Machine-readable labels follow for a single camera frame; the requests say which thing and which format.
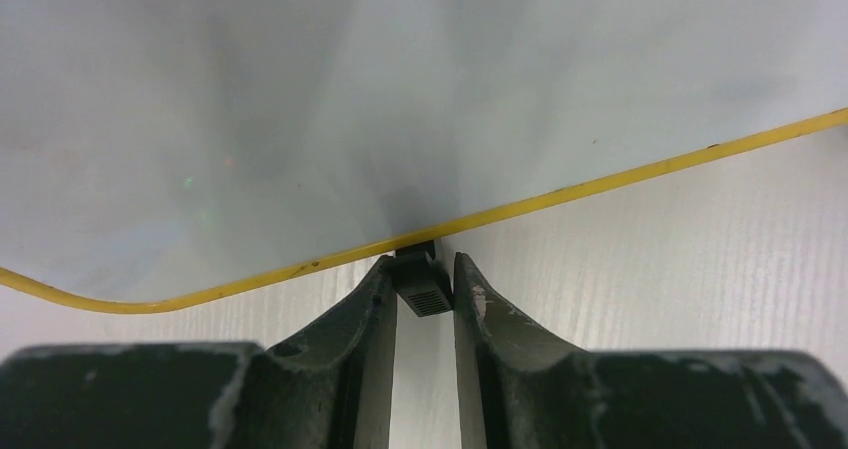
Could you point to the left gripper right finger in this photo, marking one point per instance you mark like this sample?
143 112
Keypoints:
521 386

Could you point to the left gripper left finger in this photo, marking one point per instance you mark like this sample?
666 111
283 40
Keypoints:
327 386

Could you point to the yellow framed whiteboard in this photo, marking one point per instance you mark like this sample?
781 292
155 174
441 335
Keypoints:
160 154

